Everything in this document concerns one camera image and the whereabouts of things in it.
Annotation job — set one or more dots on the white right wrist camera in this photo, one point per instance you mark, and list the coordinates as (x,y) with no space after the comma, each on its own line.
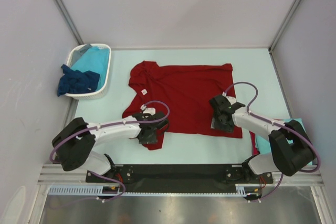
(230,99)

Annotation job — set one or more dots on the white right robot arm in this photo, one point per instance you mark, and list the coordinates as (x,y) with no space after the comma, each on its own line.
(264,127)

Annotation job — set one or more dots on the turquoise t shirt in basket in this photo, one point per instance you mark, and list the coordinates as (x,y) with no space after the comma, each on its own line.
(95,60)

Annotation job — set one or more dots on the white slotted cable duct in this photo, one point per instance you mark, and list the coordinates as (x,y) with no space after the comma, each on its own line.
(95,190)

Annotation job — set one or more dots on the navy blue t shirt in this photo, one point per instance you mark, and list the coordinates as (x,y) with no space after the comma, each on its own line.
(77,82)

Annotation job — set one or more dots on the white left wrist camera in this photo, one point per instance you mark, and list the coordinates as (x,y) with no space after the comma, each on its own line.
(148,110)

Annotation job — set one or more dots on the light blue folded t shirt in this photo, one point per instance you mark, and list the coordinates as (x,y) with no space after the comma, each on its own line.
(265,145)

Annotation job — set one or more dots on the red t shirt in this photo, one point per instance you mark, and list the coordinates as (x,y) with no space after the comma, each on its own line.
(185,91)

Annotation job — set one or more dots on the pink folded t shirt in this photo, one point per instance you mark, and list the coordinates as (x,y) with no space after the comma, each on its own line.
(254,143)

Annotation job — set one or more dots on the white laundry basket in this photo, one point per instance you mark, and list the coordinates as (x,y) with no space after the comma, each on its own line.
(98,93)

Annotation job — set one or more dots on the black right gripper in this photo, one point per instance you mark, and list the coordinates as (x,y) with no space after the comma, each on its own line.
(214,124)

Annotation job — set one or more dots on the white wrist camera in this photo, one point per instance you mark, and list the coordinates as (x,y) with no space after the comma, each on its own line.
(148,110)
(230,99)

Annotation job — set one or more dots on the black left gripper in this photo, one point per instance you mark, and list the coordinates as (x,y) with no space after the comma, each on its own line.
(152,140)

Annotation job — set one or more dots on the grey t shirt in basket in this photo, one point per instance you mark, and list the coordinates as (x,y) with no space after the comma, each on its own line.
(78,53)

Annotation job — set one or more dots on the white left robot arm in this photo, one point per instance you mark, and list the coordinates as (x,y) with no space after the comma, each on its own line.
(73,146)

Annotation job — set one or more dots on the aluminium frame rail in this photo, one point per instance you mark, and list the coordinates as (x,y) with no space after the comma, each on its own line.
(53,174)

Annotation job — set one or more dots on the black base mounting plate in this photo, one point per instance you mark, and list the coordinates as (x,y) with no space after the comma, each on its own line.
(215,175)

